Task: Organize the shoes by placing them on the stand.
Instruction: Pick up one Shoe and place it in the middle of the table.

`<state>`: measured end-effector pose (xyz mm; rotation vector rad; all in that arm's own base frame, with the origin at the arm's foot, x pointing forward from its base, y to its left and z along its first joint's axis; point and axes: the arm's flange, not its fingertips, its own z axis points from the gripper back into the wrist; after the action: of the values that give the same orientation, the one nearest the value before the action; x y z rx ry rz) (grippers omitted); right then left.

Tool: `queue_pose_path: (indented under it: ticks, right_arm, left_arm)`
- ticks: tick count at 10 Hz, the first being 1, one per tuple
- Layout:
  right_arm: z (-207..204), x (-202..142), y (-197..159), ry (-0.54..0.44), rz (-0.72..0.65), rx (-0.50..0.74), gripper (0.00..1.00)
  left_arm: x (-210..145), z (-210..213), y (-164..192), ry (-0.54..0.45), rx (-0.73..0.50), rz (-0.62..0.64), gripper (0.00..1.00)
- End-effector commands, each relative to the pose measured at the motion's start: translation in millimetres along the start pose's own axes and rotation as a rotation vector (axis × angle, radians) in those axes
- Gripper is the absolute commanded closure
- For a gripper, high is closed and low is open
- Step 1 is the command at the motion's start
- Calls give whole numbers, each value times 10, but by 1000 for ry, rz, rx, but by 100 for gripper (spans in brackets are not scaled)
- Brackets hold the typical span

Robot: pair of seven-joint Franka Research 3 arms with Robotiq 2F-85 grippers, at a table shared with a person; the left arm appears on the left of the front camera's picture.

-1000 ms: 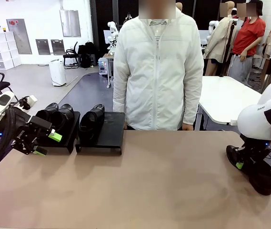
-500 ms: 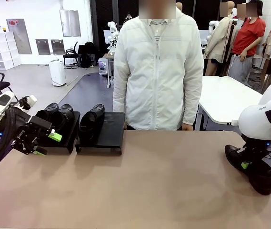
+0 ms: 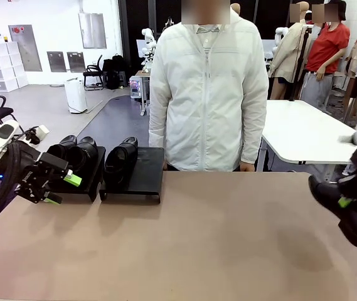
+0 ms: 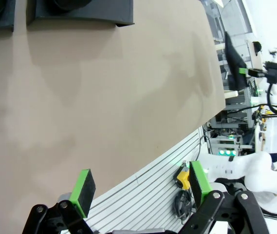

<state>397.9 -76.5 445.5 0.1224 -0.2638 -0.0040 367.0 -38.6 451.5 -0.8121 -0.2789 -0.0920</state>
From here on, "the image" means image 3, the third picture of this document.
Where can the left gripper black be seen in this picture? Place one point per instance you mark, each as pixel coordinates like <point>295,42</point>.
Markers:
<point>37,178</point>

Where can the person's right forearm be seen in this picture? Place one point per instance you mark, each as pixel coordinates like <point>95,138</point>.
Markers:
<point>157,147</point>

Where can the person's left forearm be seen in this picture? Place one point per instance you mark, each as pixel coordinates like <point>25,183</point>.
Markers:
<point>253,144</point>

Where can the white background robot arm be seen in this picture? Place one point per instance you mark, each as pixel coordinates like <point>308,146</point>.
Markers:
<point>280,33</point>
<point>148,34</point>

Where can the black shoe stand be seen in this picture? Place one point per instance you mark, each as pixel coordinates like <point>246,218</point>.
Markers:
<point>95,175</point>
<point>148,175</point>

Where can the person's left hand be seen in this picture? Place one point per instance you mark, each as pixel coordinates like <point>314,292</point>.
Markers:
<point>248,167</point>

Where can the white table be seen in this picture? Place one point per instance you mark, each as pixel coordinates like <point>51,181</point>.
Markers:
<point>300,131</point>

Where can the white air purifier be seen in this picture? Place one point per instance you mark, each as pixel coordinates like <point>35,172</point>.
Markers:
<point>76,97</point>

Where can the black office chair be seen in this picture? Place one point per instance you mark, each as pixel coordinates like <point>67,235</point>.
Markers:
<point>93,75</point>

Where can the computer with coloured lights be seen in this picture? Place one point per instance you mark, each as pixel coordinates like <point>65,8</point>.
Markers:
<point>135,89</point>

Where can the black backpack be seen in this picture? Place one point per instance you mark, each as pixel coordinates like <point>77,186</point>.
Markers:
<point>113,69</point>

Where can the small wooden desk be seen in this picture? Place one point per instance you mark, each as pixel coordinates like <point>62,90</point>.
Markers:
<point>140,73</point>

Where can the mannequin in red shirt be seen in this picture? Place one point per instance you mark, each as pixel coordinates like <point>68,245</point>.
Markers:
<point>325,50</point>

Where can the mannequin in beige jacket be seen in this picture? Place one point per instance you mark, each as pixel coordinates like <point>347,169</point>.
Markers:
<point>286,53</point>

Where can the person in white jacket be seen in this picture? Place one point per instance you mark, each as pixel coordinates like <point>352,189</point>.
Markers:
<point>206,109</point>

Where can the bare mannequin head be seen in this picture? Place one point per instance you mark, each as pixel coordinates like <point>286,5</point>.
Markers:
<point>235,9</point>

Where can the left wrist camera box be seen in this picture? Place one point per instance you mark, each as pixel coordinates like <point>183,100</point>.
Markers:
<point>41,130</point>

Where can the small grey wall panel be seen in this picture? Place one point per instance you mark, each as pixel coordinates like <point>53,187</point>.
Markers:
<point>76,61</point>
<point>56,61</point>

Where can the tall grey wall panel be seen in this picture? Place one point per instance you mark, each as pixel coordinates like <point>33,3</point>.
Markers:
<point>27,47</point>

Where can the metal wall cabinet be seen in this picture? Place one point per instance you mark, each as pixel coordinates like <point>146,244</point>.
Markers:
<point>92,31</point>

